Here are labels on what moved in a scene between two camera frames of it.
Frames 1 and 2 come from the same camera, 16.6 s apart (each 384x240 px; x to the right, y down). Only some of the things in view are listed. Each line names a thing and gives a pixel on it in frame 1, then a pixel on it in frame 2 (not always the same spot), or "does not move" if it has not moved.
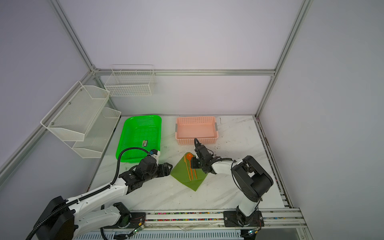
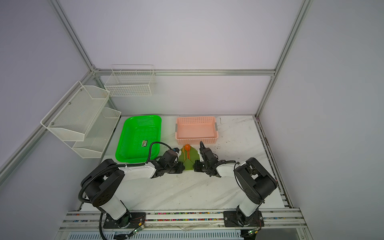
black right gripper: [193, 163] does not move
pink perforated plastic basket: [187, 128] does not move
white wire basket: [135, 80] does not move
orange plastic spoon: [189, 156] → [187, 148]
